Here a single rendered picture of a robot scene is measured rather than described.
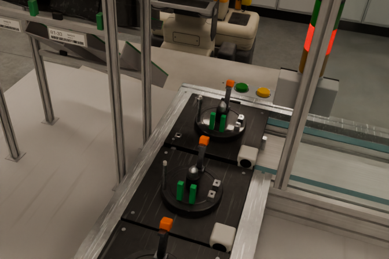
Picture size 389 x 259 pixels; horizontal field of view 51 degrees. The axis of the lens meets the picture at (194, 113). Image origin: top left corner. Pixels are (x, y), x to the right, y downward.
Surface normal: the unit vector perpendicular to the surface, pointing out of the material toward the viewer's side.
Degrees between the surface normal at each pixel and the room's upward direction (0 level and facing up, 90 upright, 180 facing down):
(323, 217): 90
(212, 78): 0
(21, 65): 0
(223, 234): 0
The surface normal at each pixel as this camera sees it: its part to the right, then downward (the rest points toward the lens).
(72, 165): 0.06, -0.79
